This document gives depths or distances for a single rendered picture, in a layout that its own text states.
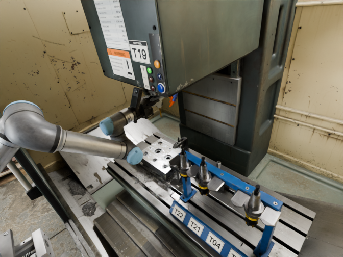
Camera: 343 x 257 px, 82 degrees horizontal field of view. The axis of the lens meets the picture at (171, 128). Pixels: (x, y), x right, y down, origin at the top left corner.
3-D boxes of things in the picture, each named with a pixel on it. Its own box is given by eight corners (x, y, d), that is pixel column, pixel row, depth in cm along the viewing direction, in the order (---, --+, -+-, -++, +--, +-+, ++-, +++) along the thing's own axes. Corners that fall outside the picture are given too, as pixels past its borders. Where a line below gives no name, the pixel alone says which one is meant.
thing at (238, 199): (241, 210, 71) (241, 208, 70) (228, 202, 74) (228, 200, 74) (250, 197, 75) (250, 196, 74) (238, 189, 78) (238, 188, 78)
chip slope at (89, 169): (101, 207, 149) (89, 184, 134) (67, 167, 191) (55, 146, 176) (180, 146, 197) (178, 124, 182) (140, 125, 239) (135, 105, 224)
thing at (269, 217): (272, 230, 64) (273, 229, 63) (256, 220, 67) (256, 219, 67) (281, 214, 68) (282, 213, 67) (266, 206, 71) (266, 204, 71)
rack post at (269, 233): (264, 262, 83) (277, 223, 67) (252, 253, 87) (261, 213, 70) (274, 243, 89) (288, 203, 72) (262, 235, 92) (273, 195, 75)
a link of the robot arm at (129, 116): (116, 109, 96) (126, 113, 91) (124, 105, 98) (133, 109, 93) (120, 122, 100) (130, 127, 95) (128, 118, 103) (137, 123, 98)
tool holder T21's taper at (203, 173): (211, 174, 84) (210, 162, 80) (206, 181, 81) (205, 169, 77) (201, 170, 86) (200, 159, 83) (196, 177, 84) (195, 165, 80)
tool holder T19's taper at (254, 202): (263, 205, 70) (266, 193, 66) (256, 213, 67) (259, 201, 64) (252, 197, 73) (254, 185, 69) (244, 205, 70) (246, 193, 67)
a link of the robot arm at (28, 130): (11, 119, 53) (149, 148, 88) (10, 106, 61) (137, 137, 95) (-2, 157, 55) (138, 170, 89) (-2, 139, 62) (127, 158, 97)
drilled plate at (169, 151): (166, 179, 122) (165, 174, 119) (138, 159, 140) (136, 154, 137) (190, 158, 134) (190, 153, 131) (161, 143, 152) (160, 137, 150)
